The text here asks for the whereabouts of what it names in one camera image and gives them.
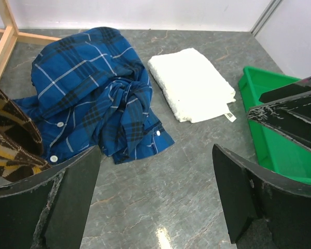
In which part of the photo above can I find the green plastic tray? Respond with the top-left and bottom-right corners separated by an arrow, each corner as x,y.
238,66 -> 311,185

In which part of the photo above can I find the wooden drying rack frame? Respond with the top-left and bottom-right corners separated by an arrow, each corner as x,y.
0,1 -> 60,79

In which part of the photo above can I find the white folded towel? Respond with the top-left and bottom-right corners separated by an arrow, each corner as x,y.
148,48 -> 236,123

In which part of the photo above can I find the blue plaid shirt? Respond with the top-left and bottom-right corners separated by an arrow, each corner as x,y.
16,27 -> 174,164

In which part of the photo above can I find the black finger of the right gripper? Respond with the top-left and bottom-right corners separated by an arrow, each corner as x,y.
248,76 -> 311,152

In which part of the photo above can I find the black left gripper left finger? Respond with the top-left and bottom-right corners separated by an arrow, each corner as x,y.
0,146 -> 101,248

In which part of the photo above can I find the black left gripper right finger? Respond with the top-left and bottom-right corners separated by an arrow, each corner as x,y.
212,144 -> 311,248

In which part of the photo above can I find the brown yellow argyle sock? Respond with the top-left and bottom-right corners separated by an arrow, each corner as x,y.
0,89 -> 51,182

